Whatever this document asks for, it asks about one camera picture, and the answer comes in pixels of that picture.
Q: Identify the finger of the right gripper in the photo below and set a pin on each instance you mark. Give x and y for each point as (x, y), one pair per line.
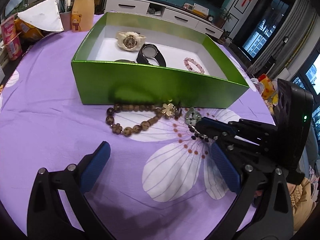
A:
(253, 130)
(215, 129)

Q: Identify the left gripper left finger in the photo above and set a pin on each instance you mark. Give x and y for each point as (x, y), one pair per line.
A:
(46, 217)

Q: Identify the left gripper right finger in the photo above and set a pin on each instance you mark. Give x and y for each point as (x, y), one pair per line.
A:
(273, 218)

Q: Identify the purple floral tablecloth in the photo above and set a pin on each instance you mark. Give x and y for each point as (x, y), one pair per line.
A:
(157, 184)

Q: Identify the green cardboard box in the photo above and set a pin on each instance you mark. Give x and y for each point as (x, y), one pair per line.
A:
(135, 59)

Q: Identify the black wristwatch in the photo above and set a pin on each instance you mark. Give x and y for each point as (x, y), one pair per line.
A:
(150, 51)

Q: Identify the white TV cabinet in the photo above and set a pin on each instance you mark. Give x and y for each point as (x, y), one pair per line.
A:
(164, 12)

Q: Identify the cream white wristwatch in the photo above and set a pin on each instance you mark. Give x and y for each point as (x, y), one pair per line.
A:
(130, 40)

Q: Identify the beige bear bottle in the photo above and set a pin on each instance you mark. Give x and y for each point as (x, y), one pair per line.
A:
(82, 15)

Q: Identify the pink pen holder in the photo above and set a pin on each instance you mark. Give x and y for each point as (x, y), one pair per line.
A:
(66, 20)

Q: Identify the red snack package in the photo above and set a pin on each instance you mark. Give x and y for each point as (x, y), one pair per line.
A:
(11, 38)

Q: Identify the white paper sheet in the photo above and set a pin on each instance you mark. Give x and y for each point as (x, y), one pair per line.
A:
(44, 15)

